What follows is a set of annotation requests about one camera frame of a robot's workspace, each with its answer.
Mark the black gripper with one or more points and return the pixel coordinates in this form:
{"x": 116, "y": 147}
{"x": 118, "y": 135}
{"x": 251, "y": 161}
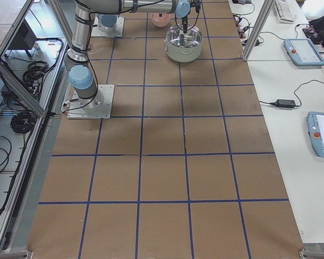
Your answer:
{"x": 184, "y": 21}

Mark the glass pot lid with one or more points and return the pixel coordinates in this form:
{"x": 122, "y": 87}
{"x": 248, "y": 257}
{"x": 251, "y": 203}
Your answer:
{"x": 176, "y": 36}

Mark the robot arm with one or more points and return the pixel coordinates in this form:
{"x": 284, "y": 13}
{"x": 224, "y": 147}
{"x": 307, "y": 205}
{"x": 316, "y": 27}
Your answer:
{"x": 80, "y": 71}
{"x": 107, "y": 23}

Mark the pale green electric pot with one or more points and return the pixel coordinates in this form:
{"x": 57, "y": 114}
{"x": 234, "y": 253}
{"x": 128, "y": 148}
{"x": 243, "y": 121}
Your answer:
{"x": 182, "y": 54}

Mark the pink bowl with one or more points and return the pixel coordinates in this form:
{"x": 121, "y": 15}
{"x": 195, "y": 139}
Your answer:
{"x": 160, "y": 20}

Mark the white keyboard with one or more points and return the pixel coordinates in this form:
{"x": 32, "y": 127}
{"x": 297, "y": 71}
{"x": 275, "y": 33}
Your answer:
{"x": 283, "y": 12}

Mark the blue teach pendant far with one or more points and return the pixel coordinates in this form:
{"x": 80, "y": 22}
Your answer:
{"x": 303, "y": 52}

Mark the blue teach pendant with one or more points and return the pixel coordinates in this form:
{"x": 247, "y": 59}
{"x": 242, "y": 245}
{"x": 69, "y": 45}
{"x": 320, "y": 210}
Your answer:
{"x": 315, "y": 123}
{"x": 303, "y": 52}

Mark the black power adapter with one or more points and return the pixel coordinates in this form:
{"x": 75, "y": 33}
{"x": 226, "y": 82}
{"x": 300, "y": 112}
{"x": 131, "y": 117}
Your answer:
{"x": 284, "y": 103}

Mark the blue teach pendant near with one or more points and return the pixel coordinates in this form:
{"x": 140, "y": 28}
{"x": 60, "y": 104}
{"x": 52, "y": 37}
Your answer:
{"x": 315, "y": 123}

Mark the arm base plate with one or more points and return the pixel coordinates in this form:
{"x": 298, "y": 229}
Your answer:
{"x": 116, "y": 33}
{"x": 99, "y": 108}

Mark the aluminium frame post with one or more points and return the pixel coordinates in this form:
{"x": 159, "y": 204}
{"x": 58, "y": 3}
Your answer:
{"x": 258, "y": 25}

